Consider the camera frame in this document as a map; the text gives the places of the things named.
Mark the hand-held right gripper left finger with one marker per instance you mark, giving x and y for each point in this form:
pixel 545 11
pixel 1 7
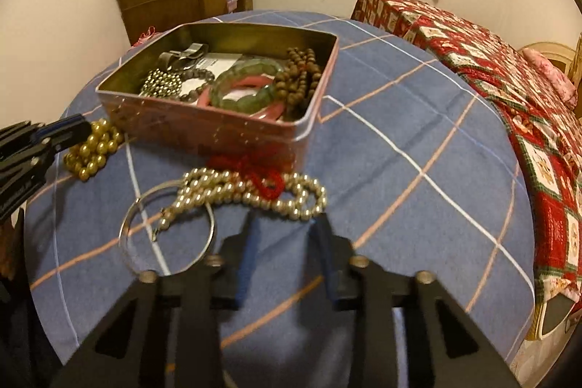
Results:
pixel 248 260

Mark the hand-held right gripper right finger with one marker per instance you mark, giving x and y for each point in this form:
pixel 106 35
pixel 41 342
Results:
pixel 327 260

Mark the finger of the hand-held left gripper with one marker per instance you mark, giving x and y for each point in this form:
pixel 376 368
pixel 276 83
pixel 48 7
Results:
pixel 68 125
pixel 61 142

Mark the pink metal tin box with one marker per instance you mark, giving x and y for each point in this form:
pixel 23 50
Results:
pixel 204 138

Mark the silver metal cuff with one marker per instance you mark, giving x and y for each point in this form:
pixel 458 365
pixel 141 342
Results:
pixel 191 51

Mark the pink bangle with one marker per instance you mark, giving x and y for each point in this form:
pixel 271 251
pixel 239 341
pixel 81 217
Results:
pixel 270 111

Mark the green jade bangle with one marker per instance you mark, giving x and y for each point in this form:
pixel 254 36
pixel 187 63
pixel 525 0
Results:
pixel 241 102

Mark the thin silver bangle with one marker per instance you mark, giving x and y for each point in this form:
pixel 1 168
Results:
pixel 122 231

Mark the pile of pink clothes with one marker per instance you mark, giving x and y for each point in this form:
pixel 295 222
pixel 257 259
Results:
pixel 148 35

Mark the printed paper leaflet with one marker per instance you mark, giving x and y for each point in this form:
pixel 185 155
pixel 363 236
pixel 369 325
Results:
pixel 218 63

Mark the blue plaid tablecloth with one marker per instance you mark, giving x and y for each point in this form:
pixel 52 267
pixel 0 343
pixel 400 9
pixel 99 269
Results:
pixel 409 120

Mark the bed with red quilt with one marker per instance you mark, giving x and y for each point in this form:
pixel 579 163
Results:
pixel 523 97

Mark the pink pillow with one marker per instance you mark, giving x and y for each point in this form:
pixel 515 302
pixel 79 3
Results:
pixel 554 74

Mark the cream wooden bed frame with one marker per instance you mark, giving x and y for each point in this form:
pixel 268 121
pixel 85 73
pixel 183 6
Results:
pixel 550 50

